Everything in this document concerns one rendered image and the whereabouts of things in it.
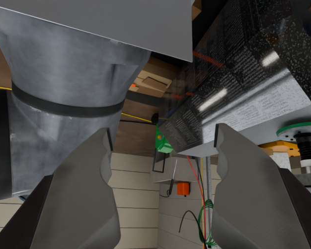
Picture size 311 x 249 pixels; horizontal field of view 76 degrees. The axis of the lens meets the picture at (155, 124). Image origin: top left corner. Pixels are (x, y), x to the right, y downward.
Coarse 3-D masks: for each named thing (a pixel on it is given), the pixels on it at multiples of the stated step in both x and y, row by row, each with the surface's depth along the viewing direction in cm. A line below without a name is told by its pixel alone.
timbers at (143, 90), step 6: (150, 60) 181; (156, 60) 185; (162, 66) 186; (168, 66) 190; (174, 66) 194; (132, 90) 230; (138, 90) 229; (144, 90) 229; (150, 90) 228; (156, 90) 227; (156, 96) 240
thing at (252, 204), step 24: (216, 144) 12; (240, 144) 10; (240, 168) 8; (264, 168) 8; (216, 192) 8; (240, 192) 7; (264, 192) 7; (216, 216) 7; (240, 216) 7; (264, 216) 7; (288, 216) 6; (216, 240) 7; (240, 240) 6; (264, 240) 6; (288, 240) 6
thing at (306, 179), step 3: (294, 174) 90; (297, 174) 89; (300, 174) 87; (303, 174) 86; (306, 174) 85; (309, 174) 83; (297, 177) 89; (300, 177) 87; (303, 177) 86; (306, 177) 84; (309, 177) 83; (300, 180) 87; (303, 180) 86; (306, 180) 84; (309, 180) 83; (303, 183) 86; (306, 183) 84; (309, 183) 83
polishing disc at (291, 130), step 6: (288, 126) 91; (294, 126) 89; (300, 126) 88; (306, 126) 86; (276, 132) 99; (282, 132) 94; (288, 132) 92; (294, 132) 92; (306, 132) 91; (282, 138) 101; (288, 138) 100; (294, 138) 100
